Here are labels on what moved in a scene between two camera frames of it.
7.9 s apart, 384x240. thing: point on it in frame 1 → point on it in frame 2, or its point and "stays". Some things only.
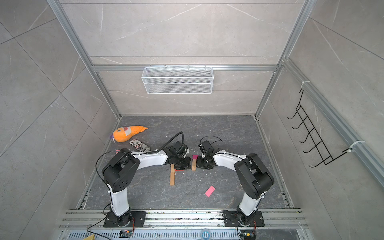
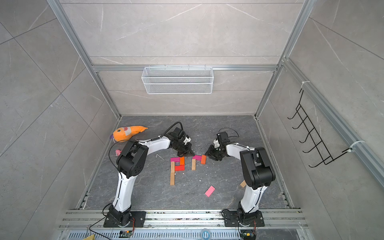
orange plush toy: x=123 y=133 stays
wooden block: x=194 y=166 stays
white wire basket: x=177 y=80 stays
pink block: x=210 y=191 stays
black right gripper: x=200 y=163 → x=211 y=153
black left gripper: x=188 y=165 → x=188 y=153
